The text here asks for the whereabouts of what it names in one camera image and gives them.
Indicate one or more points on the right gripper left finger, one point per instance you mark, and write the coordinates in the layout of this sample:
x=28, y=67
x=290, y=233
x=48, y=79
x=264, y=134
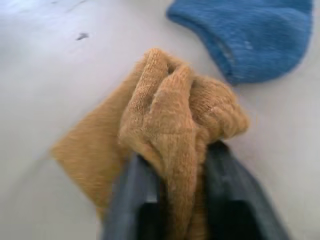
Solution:
x=127, y=200

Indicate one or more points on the blue sock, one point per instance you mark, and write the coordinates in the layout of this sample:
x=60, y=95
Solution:
x=255, y=37

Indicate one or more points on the mustard yellow sock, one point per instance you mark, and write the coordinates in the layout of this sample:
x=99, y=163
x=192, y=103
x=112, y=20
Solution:
x=170, y=120

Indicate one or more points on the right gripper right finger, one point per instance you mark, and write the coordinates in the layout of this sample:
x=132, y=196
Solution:
x=232, y=200

